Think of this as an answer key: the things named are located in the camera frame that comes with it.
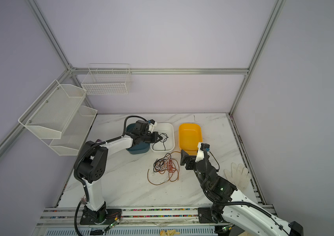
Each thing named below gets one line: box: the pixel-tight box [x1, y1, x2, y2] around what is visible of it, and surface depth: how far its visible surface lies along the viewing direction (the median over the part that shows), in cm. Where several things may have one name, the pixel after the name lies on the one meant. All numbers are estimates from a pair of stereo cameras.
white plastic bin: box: [150, 122, 175, 153], surface depth 98 cm
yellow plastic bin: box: [178, 122, 203, 156], surface depth 109 cm
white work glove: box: [223, 162, 252, 192], surface depth 90 cm
